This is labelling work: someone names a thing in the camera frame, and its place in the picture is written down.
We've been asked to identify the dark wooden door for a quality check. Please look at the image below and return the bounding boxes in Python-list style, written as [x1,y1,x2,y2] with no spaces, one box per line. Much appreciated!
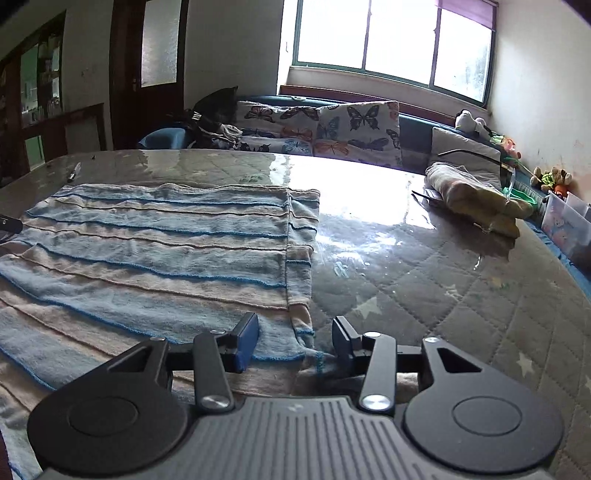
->
[109,0,189,150]

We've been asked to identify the black white pen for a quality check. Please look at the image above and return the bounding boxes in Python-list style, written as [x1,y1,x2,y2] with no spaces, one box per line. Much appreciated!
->
[67,162,81,183]

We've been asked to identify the right butterfly pillow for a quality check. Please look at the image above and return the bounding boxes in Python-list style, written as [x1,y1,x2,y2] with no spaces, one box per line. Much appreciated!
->
[312,101,403,168]

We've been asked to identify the blue sofa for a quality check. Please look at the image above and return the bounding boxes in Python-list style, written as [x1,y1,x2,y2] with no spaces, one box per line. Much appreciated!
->
[138,95,590,298]

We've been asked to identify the white plush toy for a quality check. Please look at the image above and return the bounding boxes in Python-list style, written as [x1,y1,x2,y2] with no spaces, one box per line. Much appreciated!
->
[455,109,491,139]

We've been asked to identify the black bag on sofa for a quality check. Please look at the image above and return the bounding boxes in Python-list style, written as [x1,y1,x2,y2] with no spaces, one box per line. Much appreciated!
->
[183,86,242,150]

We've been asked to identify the dark wooden cabinet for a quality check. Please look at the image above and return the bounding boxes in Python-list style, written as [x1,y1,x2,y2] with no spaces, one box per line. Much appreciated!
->
[1,12,107,186]

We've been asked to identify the blue striped sweater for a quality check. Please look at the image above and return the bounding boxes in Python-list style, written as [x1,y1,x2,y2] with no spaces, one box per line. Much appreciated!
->
[1,184,332,479]

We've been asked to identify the grey cushion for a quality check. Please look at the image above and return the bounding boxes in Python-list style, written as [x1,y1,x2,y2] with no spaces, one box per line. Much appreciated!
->
[428,127,501,188]

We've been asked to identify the brown plush toy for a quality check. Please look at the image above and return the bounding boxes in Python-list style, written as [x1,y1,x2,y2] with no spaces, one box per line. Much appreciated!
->
[530,166,573,199]

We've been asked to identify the folded yellow floral cloth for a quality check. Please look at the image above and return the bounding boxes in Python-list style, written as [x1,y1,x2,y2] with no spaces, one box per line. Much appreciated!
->
[426,162,534,239]

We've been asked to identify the butterfly pillow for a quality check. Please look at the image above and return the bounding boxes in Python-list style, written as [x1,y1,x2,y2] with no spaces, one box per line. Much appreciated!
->
[312,101,403,168]
[235,101,320,156]

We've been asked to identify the left butterfly pillow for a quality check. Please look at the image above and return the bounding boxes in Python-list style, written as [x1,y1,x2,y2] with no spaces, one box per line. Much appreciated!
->
[235,101,320,156]

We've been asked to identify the clear plastic storage box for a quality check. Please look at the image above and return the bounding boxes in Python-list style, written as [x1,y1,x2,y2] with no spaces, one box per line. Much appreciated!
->
[542,193,591,269]

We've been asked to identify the orange green plush toy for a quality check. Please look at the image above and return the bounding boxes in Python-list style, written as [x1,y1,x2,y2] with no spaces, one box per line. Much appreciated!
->
[491,135,521,160]

